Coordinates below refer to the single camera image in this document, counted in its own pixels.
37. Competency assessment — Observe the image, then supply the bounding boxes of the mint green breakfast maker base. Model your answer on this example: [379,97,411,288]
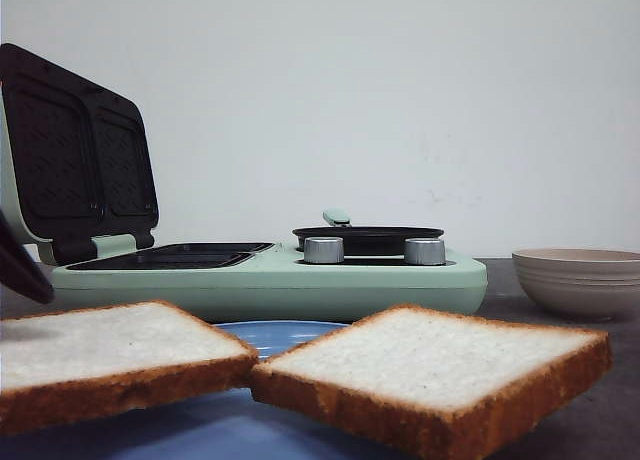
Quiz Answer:
[51,242,488,322]

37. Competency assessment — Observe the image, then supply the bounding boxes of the black round frying pan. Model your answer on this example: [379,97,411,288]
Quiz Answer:
[292,208,444,256]

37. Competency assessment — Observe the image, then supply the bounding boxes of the silver control knob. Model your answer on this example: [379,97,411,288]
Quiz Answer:
[303,236,344,265]
[404,238,446,266]

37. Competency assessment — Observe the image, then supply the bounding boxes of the right silver control knob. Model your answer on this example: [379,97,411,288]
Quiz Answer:
[404,238,446,266]

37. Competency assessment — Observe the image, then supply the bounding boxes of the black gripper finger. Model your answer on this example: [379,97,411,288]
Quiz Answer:
[1,214,54,302]

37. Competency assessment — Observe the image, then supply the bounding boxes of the beige ribbed bowl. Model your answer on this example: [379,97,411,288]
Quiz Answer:
[512,248,639,319]

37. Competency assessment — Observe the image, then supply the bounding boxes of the blue round plate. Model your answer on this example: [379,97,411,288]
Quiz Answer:
[0,319,401,460]

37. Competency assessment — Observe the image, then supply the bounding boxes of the white bread slice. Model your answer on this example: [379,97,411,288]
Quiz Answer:
[249,305,612,459]
[1,301,258,435]

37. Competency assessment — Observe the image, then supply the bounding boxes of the mint green breakfast maker lid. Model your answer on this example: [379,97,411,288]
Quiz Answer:
[1,43,159,265]

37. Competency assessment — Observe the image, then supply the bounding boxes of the left silver control knob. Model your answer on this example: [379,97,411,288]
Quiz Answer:
[303,236,344,265]

